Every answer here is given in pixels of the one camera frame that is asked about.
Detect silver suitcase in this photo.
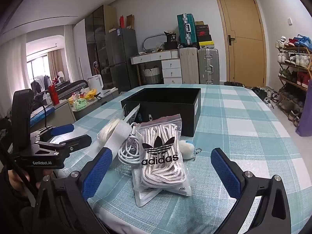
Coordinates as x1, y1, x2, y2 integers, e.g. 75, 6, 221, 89
198, 48, 220, 85

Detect dark glass cabinet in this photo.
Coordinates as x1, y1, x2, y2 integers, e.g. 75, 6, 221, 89
85, 5, 117, 83

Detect black bag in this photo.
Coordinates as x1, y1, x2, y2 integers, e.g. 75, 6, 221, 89
164, 30, 179, 50

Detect black cardboard box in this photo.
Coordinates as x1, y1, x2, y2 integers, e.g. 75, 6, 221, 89
121, 88, 201, 137

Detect white kettle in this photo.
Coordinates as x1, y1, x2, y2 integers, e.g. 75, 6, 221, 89
87, 75, 104, 90

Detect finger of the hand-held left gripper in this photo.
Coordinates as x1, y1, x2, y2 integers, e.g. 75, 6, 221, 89
38, 134, 92, 155
30, 124, 75, 142

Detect teal suitcase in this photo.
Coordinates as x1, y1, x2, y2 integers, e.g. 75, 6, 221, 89
177, 13, 199, 48

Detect white charging cable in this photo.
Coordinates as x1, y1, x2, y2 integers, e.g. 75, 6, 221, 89
118, 123, 142, 167

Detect white drawer desk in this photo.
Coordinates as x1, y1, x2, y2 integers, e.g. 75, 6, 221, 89
130, 50, 183, 84

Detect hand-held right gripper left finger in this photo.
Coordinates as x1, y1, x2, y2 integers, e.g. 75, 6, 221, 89
32, 147, 114, 234

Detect grey side cabinet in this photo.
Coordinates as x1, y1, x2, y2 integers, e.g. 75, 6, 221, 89
54, 90, 120, 122

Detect white foam sheet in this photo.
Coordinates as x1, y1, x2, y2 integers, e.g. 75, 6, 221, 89
105, 122, 137, 166

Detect tan cardboard box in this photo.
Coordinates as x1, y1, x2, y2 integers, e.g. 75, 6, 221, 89
125, 14, 135, 29

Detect brown curtain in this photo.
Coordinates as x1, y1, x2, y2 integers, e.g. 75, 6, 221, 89
47, 50, 66, 83

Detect wooden shoe rack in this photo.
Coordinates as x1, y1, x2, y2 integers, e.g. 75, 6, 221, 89
275, 35, 312, 127

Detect woven basket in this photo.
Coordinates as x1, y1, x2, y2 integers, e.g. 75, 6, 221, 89
143, 66, 162, 84

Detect blue checked tablecloth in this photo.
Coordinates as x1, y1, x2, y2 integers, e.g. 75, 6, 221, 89
49, 84, 312, 234

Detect wooden door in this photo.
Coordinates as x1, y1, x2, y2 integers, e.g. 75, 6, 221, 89
214, 0, 267, 88

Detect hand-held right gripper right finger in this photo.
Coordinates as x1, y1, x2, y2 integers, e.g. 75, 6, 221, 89
210, 147, 292, 234

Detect bagged white cable coil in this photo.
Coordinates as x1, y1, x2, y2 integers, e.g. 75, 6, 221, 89
97, 118, 122, 149

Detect oval metal frame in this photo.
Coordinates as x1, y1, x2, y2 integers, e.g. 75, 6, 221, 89
142, 35, 168, 53

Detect person's left hand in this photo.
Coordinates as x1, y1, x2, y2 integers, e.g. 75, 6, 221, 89
8, 169, 37, 192

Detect purple bag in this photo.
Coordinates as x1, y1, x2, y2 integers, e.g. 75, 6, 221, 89
295, 97, 312, 137

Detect beige suitcase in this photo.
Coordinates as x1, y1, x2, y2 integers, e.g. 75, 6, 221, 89
179, 46, 199, 85

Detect red bottle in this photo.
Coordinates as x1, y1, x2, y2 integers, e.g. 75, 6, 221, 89
48, 84, 60, 106

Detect green and silver medicine packet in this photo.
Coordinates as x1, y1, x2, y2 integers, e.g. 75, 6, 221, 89
132, 168, 197, 197

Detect white plush keychain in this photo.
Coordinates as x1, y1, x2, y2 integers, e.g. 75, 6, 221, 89
180, 140, 204, 161

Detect yellow plastic bag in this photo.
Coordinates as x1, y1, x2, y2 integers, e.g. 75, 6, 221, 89
68, 89, 98, 103

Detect grey refrigerator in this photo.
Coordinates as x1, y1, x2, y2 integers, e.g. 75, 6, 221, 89
105, 28, 139, 93

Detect printed bag of shoelaces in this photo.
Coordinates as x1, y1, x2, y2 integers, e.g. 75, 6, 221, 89
134, 114, 189, 191

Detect scattered dark shoes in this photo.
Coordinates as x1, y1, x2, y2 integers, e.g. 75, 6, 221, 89
224, 80, 281, 108

